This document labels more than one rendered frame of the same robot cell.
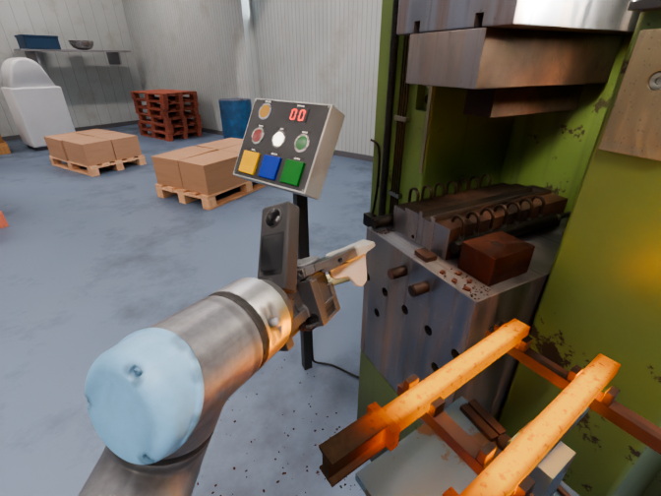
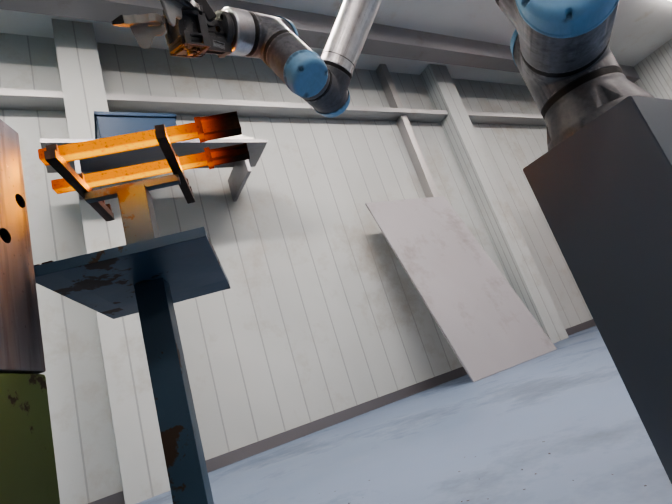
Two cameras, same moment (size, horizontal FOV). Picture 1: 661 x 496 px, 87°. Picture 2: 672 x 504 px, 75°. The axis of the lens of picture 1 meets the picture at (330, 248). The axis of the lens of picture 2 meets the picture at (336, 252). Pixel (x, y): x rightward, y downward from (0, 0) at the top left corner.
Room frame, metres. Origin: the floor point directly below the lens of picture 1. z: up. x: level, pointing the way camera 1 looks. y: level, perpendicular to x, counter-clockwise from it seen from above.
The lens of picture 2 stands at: (0.97, 0.43, 0.32)
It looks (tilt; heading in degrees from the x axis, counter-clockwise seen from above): 16 degrees up; 202
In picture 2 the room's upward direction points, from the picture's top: 18 degrees counter-clockwise
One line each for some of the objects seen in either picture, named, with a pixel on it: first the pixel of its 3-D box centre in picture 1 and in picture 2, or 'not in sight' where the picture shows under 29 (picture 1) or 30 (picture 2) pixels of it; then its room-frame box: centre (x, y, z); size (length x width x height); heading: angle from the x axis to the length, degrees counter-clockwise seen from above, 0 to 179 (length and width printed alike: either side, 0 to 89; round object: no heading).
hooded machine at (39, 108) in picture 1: (37, 103); not in sight; (6.21, 4.83, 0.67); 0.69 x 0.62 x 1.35; 145
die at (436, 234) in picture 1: (479, 212); not in sight; (0.87, -0.40, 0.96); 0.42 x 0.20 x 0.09; 118
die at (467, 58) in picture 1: (512, 59); not in sight; (0.87, -0.40, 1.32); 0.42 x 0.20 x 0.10; 118
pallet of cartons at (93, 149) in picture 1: (94, 150); not in sight; (4.97, 3.30, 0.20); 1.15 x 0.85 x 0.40; 52
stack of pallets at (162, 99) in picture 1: (167, 113); not in sight; (7.17, 3.13, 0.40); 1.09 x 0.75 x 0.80; 53
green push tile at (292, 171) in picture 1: (292, 172); not in sight; (1.07, 0.12, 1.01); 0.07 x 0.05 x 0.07; 53
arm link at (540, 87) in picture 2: not in sight; (560, 56); (0.04, 0.65, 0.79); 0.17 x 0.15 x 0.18; 0
